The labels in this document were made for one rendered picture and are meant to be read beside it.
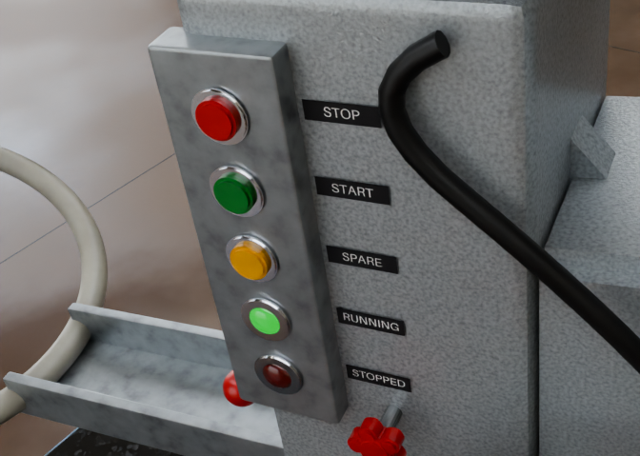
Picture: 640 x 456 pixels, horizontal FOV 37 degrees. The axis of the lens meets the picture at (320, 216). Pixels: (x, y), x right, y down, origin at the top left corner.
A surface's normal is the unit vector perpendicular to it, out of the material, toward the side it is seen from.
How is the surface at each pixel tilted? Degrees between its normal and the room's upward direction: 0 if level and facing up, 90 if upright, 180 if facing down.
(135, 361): 2
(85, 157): 0
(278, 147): 90
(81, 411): 90
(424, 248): 90
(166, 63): 90
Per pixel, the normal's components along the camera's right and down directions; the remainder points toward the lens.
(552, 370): -0.41, 0.58
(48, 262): -0.14, -0.80
